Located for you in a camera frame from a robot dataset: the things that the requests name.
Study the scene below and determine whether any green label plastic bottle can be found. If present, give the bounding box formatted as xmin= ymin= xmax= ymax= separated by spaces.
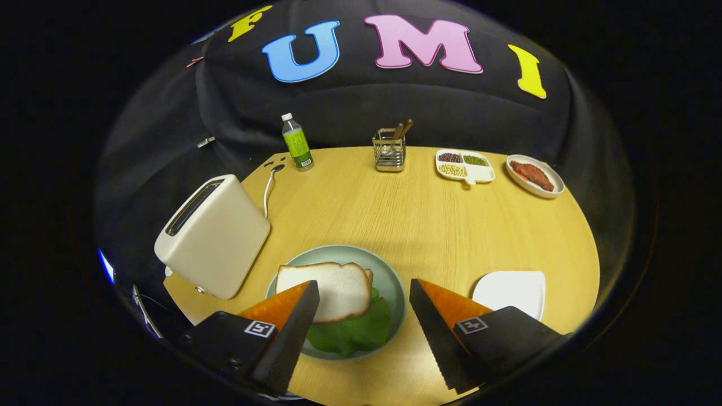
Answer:
xmin=281 ymin=113 xmax=315 ymax=172

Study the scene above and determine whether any white square plate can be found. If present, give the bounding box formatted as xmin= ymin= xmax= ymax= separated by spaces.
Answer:
xmin=472 ymin=271 xmax=547 ymax=322

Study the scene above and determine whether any toasted bread slice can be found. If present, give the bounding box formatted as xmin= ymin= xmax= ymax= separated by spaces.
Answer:
xmin=275 ymin=262 xmax=373 ymax=324

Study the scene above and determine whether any white divided dish with beans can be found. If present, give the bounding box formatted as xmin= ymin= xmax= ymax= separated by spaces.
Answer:
xmin=435 ymin=149 xmax=496 ymax=187

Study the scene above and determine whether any black backdrop cloth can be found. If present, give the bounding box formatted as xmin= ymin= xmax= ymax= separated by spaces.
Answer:
xmin=93 ymin=0 xmax=635 ymax=294

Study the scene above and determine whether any green lettuce leaf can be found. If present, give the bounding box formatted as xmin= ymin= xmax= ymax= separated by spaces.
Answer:
xmin=306 ymin=288 xmax=393 ymax=357

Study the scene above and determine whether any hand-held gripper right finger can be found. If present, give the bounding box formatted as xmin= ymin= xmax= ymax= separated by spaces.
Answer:
xmin=409 ymin=278 xmax=567 ymax=395

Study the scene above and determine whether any white toaster cable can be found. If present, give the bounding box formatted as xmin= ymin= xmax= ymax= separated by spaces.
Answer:
xmin=262 ymin=166 xmax=283 ymax=219

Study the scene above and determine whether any metal wire utensil holder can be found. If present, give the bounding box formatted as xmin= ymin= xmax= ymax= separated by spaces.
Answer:
xmin=372 ymin=128 xmax=407 ymax=173

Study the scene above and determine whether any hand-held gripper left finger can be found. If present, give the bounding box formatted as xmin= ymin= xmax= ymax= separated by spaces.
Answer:
xmin=183 ymin=280 xmax=320 ymax=398

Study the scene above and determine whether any brown meat slice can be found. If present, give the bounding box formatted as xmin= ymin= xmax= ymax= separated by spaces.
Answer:
xmin=510 ymin=161 xmax=555 ymax=192

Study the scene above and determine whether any white toaster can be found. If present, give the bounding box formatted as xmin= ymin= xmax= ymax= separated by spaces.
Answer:
xmin=153 ymin=174 xmax=271 ymax=300

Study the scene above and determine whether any pale green round plate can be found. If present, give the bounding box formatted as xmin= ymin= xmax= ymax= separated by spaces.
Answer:
xmin=265 ymin=244 xmax=407 ymax=361

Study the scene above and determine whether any small white oval plate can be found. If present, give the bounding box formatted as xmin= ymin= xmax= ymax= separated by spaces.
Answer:
xmin=505 ymin=154 xmax=565 ymax=200

